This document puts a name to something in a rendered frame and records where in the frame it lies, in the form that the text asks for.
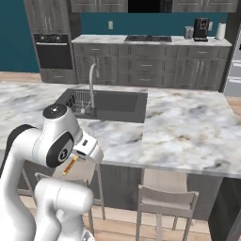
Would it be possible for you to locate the grey wall cupboards run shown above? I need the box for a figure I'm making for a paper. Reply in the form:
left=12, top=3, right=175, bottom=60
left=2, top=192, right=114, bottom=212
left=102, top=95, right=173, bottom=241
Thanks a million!
left=69, top=0, right=241, bottom=14

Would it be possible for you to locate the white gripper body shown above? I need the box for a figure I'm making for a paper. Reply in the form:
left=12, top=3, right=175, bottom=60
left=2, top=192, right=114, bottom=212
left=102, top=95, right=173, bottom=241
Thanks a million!
left=73, top=140, right=104, bottom=165

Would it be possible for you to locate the grey base cupboards run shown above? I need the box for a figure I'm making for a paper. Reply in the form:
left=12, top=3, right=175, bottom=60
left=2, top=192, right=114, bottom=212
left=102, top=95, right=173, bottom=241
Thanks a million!
left=72, top=41, right=233, bottom=92

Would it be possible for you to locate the dark grey cabinet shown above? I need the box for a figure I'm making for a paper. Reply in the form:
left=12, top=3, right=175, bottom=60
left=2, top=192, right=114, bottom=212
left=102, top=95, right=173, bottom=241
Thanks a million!
left=207, top=176, right=241, bottom=241

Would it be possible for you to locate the black hob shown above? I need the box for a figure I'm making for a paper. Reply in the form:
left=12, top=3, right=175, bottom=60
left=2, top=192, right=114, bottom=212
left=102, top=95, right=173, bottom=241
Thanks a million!
left=123, top=34, right=173, bottom=43

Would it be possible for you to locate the silver fridge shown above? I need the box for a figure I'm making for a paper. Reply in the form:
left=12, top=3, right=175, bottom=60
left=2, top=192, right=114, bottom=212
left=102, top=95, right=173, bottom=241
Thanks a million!
left=222, top=12, right=241, bottom=98

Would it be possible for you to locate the black microwave oven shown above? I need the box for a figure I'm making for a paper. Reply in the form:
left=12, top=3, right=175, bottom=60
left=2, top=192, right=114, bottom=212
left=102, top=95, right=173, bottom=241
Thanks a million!
left=127, top=0, right=174, bottom=14

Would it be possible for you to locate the orange handled cutlery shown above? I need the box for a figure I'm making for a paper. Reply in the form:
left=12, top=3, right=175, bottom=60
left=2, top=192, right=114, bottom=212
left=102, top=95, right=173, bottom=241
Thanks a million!
left=62, top=154, right=80, bottom=176

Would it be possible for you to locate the white paper towel roll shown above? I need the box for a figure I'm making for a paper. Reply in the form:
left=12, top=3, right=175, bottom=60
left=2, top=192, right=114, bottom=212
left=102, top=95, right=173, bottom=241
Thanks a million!
left=215, top=17, right=228, bottom=41

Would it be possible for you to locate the grey sink tap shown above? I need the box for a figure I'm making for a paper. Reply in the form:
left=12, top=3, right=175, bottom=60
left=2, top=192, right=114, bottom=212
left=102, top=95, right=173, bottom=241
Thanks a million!
left=88, top=62, right=99, bottom=111

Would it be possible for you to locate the dark grey sink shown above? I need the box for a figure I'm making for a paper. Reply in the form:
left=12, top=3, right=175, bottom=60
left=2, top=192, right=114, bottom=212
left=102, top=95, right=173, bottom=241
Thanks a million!
left=54, top=88, right=149, bottom=124

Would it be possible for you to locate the grey tall cupboard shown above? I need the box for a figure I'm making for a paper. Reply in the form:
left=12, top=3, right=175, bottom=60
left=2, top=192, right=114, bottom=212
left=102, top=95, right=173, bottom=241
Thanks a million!
left=24, top=0, right=80, bottom=86

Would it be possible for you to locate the black coffee machine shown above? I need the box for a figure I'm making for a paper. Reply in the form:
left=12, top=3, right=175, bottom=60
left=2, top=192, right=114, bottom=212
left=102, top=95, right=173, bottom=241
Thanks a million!
left=192, top=17, right=210, bottom=42

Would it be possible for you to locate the grey island cupboard base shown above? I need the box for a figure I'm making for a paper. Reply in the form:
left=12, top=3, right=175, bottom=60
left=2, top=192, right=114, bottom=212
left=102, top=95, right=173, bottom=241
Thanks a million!
left=18, top=159, right=224, bottom=222

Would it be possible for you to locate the black dish rack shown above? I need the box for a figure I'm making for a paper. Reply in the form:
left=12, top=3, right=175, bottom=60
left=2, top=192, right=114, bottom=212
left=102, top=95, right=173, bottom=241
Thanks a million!
left=63, top=89, right=95, bottom=116

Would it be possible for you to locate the beige stool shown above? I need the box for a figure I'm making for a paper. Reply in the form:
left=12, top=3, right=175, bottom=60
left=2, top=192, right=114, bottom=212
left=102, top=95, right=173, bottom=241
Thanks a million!
left=135, top=169, right=200, bottom=241
left=18, top=159, right=107, bottom=237

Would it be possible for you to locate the black wall oven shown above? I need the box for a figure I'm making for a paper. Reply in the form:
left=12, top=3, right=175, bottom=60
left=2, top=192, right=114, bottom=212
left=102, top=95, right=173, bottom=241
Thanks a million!
left=33, top=32, right=75, bottom=71

